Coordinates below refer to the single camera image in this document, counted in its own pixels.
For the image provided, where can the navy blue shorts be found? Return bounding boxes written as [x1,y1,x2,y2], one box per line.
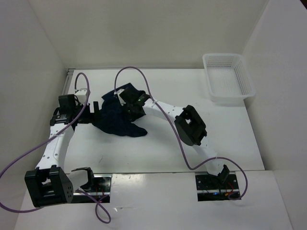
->
[93,83,147,138]

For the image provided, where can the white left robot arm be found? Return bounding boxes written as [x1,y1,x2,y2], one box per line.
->
[24,89,98,208]

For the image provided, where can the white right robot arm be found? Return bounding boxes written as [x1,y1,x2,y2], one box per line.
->
[115,88,230,188]

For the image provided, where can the white plastic basket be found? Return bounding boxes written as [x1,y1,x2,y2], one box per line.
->
[202,53,256,104]

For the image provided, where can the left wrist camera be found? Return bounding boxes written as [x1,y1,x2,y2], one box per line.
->
[74,89,88,104]

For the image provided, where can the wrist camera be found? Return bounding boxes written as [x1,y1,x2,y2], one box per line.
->
[74,89,88,104]
[114,89,125,106]

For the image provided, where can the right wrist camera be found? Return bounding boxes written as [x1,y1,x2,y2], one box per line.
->
[114,89,125,106]

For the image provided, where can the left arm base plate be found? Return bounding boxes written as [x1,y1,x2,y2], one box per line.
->
[67,173,112,204]

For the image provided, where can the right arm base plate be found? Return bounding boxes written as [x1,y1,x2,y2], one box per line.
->
[195,173,240,201]

